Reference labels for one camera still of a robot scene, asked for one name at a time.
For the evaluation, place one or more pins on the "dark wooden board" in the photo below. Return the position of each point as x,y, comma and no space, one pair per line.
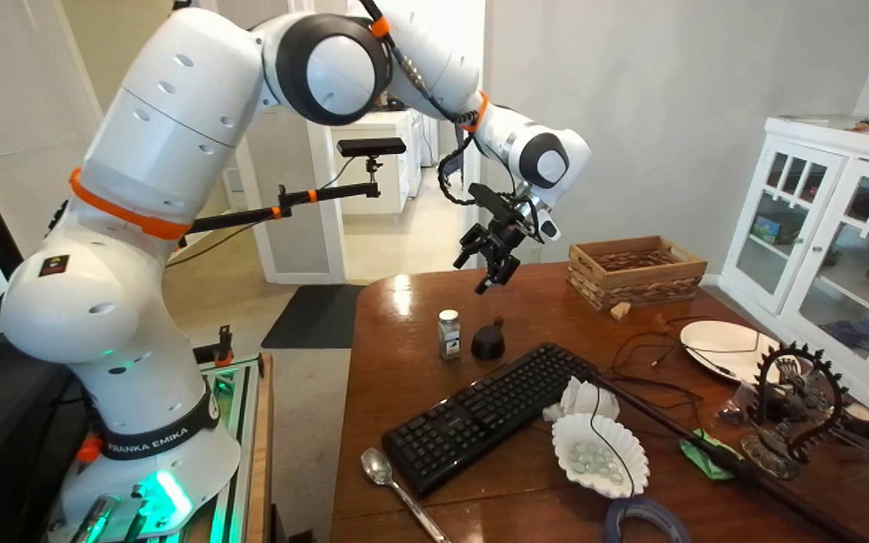
859,493

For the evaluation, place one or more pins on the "green flat object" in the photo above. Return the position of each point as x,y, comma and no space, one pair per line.
701,457

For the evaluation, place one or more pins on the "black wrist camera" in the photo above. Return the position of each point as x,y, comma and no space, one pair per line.
546,232

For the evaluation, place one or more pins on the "small round dark container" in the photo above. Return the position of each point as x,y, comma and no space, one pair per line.
860,420

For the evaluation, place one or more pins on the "black stereo camera bar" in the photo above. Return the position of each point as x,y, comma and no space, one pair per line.
373,146

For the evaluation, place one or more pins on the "metal spoon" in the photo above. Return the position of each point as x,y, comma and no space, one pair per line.
377,470

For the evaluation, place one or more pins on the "small white shell dish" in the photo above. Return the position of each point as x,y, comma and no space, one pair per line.
584,401

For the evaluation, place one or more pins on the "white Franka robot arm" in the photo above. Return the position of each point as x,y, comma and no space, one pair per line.
151,199

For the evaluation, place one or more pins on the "small black red clamp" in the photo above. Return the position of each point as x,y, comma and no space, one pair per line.
224,347

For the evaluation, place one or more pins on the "white plate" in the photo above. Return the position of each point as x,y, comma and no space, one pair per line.
723,347

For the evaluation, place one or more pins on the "silver round bottle lid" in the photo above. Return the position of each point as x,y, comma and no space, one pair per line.
451,315

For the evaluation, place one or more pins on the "woven wooden basket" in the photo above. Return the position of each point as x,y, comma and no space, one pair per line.
636,272

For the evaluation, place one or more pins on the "glass spice shaker bottle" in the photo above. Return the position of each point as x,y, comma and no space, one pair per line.
451,342

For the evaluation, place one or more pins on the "black computer keyboard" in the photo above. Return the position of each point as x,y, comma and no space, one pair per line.
483,413

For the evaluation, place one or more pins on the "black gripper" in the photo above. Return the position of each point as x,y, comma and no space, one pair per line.
504,227

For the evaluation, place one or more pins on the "white glass door cabinet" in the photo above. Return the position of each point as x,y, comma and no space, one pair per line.
836,262

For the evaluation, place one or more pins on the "large white shell dish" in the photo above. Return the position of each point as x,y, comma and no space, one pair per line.
603,457

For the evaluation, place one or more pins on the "white counter unit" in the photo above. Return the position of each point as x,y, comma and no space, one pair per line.
400,183

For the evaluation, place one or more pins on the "black floor mat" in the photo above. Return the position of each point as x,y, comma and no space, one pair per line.
314,319

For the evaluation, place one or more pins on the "black box beside robot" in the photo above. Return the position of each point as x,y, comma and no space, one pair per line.
1,442

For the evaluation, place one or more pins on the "small light wood piece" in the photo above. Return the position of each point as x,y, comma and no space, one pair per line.
621,309

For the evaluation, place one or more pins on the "black pole with orange clamps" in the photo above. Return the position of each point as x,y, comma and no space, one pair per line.
255,215

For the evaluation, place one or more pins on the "robot stand with wooden edge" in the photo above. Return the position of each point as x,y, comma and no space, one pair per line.
247,455

